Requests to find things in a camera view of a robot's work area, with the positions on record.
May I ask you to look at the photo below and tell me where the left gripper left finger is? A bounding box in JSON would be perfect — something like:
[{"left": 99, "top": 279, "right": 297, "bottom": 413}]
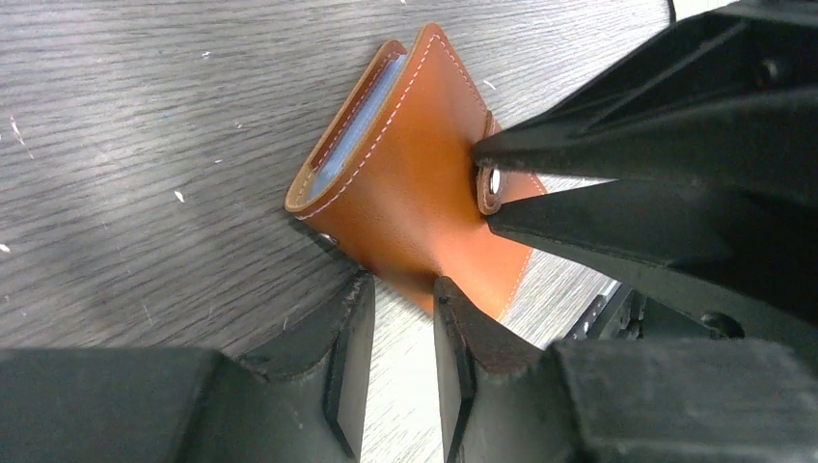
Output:
[{"left": 1, "top": 271, "right": 375, "bottom": 462}]

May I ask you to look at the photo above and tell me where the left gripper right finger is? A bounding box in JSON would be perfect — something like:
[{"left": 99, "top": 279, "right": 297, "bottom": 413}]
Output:
[{"left": 434, "top": 277, "right": 817, "bottom": 462}]

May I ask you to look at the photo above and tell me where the brown leather card holder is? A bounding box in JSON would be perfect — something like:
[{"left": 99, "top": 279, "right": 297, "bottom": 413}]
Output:
[{"left": 285, "top": 23, "right": 545, "bottom": 319}]

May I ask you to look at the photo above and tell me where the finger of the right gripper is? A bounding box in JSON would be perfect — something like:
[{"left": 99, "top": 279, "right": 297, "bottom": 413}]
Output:
[
  {"left": 488, "top": 180, "right": 817, "bottom": 365},
  {"left": 472, "top": 1, "right": 817, "bottom": 204}
]

